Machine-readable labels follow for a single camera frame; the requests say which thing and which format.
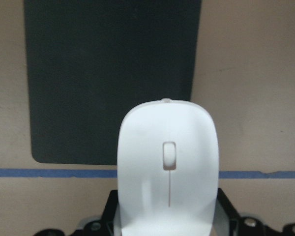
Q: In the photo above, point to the white computer mouse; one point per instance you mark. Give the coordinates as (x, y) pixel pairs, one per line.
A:
(168, 168)

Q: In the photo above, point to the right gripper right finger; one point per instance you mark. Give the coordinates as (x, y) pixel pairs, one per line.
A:
(226, 218)

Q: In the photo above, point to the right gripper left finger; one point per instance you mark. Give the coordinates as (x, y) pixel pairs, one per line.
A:
(110, 219)

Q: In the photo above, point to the black mousepad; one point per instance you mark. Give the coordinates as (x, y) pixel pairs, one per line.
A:
(91, 61)

